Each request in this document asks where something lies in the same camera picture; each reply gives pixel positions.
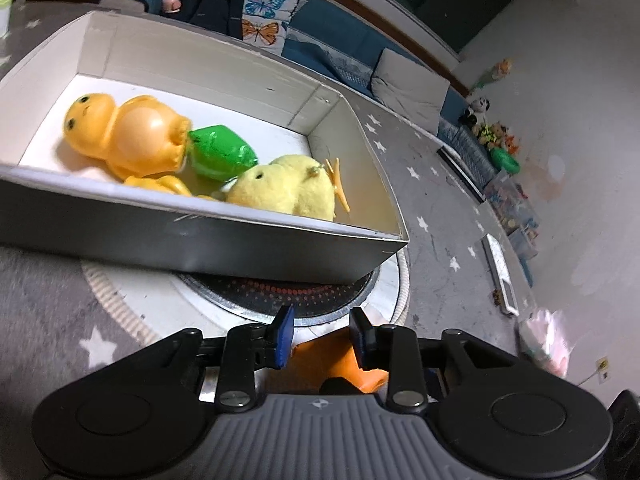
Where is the green plastic toy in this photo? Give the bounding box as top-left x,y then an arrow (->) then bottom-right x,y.
490,147 -> 521,175
187,124 -> 260,183

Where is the panda plush toy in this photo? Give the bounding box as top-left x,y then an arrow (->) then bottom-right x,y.
459,97 -> 491,127

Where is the black remote control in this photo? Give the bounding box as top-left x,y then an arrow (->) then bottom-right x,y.
437,145 -> 487,204

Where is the grey star-patterned tablecloth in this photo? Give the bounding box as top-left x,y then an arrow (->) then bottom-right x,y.
0,2 -> 526,411

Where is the yellow flower toy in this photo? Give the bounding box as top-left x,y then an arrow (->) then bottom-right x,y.
475,57 -> 513,88

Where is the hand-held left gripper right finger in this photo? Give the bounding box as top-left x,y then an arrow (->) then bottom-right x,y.
349,307 -> 501,409

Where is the pile of small toys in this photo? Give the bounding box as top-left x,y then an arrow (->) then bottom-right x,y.
475,121 -> 522,156

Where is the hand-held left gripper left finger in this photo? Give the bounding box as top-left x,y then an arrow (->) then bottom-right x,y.
150,305 -> 296,409

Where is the white remote control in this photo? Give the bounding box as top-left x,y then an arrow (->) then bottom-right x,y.
481,234 -> 521,317

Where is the orange rubber duck toy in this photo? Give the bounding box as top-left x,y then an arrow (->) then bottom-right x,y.
62,94 -> 193,179
122,174 -> 221,202

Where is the round built-in induction cooker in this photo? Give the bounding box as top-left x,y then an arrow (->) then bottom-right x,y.
170,250 -> 413,333

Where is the orange plastic packet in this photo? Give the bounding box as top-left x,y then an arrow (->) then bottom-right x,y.
292,327 -> 390,395

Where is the butterfly print pillow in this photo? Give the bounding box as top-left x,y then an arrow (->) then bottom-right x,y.
240,0 -> 318,56

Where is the blue sofa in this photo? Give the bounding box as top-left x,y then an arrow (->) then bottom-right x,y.
100,0 -> 501,191

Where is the dark window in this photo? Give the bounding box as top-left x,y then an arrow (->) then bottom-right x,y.
360,0 -> 531,53

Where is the yellow plush chick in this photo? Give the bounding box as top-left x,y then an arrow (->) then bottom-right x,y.
225,154 -> 351,222

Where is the clear toy storage box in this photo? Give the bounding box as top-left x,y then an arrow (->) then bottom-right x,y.
482,170 -> 543,261

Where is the grey cushion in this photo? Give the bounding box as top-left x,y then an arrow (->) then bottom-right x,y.
370,47 -> 451,133

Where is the pink plastic bag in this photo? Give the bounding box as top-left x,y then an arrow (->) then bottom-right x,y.
517,307 -> 571,378

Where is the grey cardboard box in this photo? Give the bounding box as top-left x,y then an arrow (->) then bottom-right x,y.
0,9 -> 411,287

